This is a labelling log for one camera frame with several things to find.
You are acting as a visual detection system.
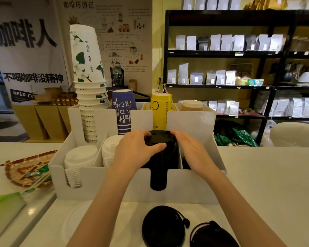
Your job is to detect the person's right hand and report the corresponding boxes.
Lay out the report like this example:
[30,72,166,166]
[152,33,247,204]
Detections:
[170,130,212,179]

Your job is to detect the person's left hand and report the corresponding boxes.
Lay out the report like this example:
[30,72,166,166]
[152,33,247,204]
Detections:
[113,129,167,178]

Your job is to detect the tall stack of black lids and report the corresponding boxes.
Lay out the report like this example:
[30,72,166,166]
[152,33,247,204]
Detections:
[142,130,180,191]

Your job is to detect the person's left forearm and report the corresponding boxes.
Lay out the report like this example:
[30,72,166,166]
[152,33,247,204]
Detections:
[66,167,134,247]

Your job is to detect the person's right forearm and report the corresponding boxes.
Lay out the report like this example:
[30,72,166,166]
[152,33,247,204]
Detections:
[193,170,287,247]

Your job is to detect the stack of yellow paper cups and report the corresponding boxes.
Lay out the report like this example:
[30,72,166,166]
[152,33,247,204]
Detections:
[150,93,173,131]

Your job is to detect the narrow stack of white lids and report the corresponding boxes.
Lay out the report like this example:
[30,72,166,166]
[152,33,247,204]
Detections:
[102,135,124,169]

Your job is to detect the stack of blue paper cups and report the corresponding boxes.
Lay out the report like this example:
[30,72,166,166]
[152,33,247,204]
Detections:
[112,89,137,134]

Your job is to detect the white cup organizer caddy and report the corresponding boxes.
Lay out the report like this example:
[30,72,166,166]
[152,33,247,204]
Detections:
[49,102,226,205]

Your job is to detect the stack of brown paper cups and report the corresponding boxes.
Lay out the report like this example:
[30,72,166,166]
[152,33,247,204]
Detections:
[181,100,204,111]

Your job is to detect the wide stack of white lids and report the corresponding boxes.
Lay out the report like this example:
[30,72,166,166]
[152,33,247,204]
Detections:
[64,145,98,189]

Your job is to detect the row of small white coffee bags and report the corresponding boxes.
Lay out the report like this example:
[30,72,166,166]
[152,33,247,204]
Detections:
[178,99,240,117]

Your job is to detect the row of mixed-height coffee bags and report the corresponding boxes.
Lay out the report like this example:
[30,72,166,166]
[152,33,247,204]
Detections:
[167,63,237,86]

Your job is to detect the black coffee bag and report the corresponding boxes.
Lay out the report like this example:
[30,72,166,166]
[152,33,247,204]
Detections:
[110,66,125,87]

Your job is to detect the black cup lid with plug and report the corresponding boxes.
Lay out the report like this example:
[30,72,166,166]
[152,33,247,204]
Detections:
[141,205,191,247]
[190,220,239,247]

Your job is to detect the green plastic bag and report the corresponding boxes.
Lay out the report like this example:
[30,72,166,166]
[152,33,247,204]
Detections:
[213,127,259,147]

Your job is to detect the row of gold packets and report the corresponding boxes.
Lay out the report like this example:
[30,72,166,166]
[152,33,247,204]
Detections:
[51,97,79,106]

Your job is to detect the stack of white green-print cups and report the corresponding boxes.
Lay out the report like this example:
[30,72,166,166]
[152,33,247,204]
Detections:
[69,24,110,144]

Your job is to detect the clear plastic lid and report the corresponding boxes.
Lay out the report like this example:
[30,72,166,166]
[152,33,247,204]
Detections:
[60,201,94,245]

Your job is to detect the illustrated coffee poster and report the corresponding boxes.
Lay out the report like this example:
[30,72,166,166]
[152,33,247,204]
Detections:
[54,0,153,96]

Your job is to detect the brown cardboard boxes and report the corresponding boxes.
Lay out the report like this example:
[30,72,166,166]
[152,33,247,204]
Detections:
[33,86,64,102]

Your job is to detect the green candy packets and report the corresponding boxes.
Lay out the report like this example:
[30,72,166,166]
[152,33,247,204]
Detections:
[24,164,51,178]

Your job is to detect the row of grey white coffee bags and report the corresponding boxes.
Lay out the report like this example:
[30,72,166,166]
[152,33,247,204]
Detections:
[175,34,284,52]

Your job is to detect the white rounded chair back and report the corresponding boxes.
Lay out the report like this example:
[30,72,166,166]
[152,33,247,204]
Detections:
[269,122,309,148]

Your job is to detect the woven bamboo tray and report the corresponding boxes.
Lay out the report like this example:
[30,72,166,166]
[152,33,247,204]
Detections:
[0,150,58,189]

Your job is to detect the row of large white coffee bags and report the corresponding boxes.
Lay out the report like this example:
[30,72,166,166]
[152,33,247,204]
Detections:
[269,97,309,118]

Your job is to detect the black shelf unit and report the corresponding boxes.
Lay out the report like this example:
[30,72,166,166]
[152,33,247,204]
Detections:
[163,9,309,146]

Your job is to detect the white banner with black characters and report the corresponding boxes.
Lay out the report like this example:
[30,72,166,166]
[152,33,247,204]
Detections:
[0,0,70,105]

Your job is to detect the green and white box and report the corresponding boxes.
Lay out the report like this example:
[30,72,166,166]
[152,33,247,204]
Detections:
[0,192,26,246]

